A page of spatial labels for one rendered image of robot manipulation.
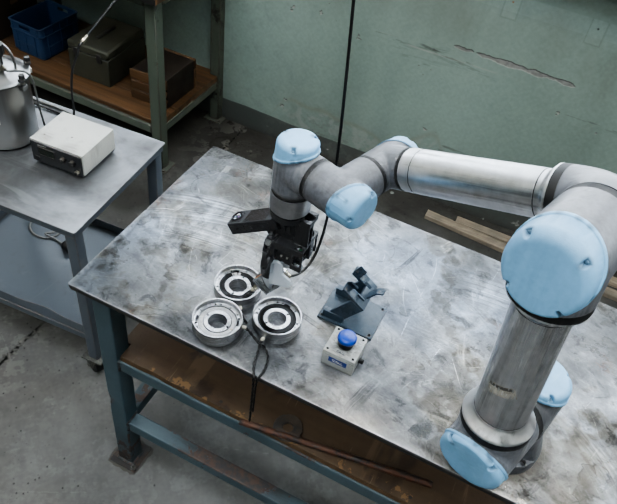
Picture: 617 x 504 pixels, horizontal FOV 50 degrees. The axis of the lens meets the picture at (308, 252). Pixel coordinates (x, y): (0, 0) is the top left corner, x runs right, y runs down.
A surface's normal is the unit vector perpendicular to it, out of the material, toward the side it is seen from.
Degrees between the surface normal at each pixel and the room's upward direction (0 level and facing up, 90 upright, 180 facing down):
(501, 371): 91
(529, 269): 82
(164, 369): 0
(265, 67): 90
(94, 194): 0
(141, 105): 0
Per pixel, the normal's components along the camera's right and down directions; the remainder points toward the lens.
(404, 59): -0.44, 0.61
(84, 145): 0.11, -0.69
